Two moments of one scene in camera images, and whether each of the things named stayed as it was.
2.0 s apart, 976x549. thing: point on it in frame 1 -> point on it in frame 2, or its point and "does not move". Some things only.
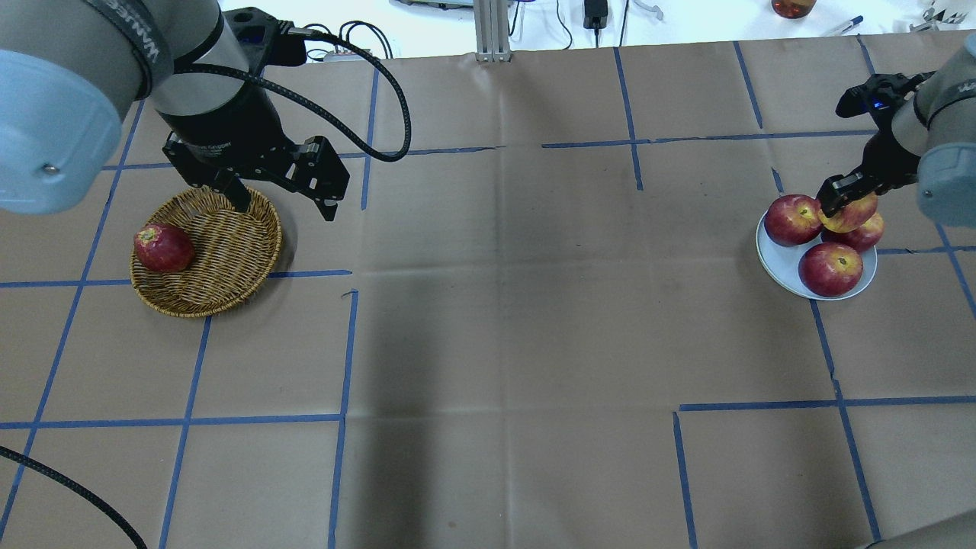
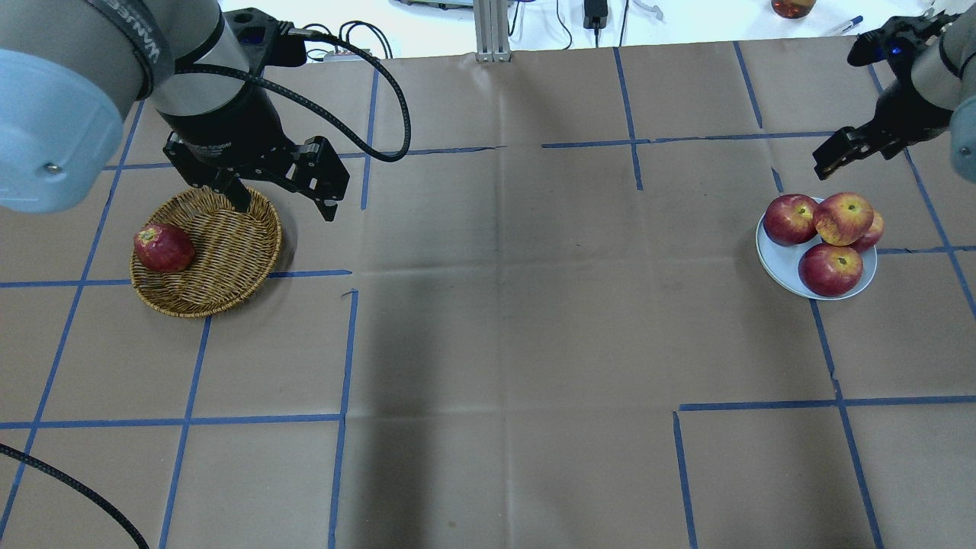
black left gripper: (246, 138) does not move
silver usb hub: (344, 56) does not move
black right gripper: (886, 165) -> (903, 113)
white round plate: (782, 263) does not move
